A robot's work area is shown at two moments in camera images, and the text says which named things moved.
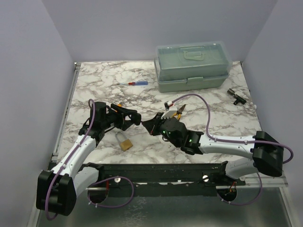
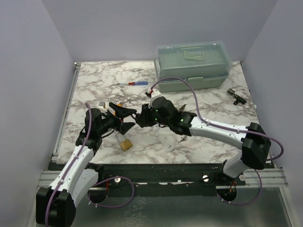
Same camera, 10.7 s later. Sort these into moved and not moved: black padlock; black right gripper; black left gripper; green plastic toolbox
Moved: black right gripper
Not moved: black padlock; green plastic toolbox; black left gripper
